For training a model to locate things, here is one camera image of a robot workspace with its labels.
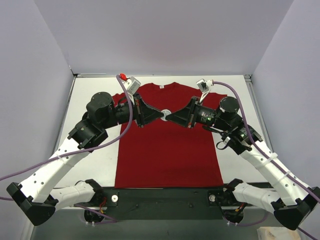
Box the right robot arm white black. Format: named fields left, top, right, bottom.
left=165, top=96, right=320, bottom=230

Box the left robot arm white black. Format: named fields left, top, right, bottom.
left=6, top=92, right=164, bottom=226

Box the beige foam block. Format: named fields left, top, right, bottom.
left=257, top=226, right=301, bottom=240

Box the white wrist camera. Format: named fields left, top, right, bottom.
left=117, top=73, right=141, bottom=96
left=196, top=78, right=214, bottom=104

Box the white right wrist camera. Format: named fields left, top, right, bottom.
left=196, top=78, right=214, bottom=104

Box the round colourful brooch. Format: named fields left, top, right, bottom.
left=160, top=109, right=172, bottom=122

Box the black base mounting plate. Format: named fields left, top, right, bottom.
left=82, top=183, right=251, bottom=221

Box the red t-shirt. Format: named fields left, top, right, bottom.
left=114, top=82, right=224, bottom=188

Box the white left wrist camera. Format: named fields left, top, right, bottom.
left=117, top=73, right=141, bottom=96

